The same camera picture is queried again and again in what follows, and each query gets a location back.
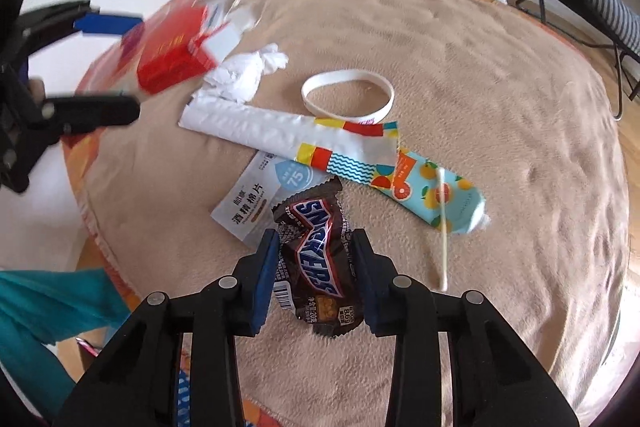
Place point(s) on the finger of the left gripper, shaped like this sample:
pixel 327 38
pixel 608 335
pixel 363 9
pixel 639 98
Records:
pixel 86 113
pixel 72 16

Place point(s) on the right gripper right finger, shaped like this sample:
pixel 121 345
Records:
pixel 393 304

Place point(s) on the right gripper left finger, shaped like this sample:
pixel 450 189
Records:
pixel 237 304

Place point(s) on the Snickers wrapper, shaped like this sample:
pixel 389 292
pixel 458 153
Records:
pixel 315 278

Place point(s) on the white colourful plastic wrapper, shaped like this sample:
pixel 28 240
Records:
pixel 363 153

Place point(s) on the red cardboard box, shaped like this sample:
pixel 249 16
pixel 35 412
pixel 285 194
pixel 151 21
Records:
pixel 184 39

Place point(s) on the orange print cream tube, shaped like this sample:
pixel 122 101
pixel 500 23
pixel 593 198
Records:
pixel 413 184

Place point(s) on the cotton swab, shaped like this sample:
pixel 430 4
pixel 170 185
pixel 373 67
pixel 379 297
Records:
pixel 443 227

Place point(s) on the alcohol pad sachet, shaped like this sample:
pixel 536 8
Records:
pixel 246 211

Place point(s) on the orange floral bedsheet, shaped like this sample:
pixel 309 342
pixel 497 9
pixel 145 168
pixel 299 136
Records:
pixel 476 371

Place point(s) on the teal cloth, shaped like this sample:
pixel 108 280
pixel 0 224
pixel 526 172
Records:
pixel 41 308

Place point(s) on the crumpled white tissue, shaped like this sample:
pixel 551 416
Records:
pixel 238 77

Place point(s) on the white rubber wristband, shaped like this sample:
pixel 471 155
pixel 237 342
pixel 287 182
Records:
pixel 353 95

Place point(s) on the beige fleece blanket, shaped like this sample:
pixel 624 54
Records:
pixel 482 90

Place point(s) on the striped chair cushion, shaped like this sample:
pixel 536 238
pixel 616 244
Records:
pixel 618 18

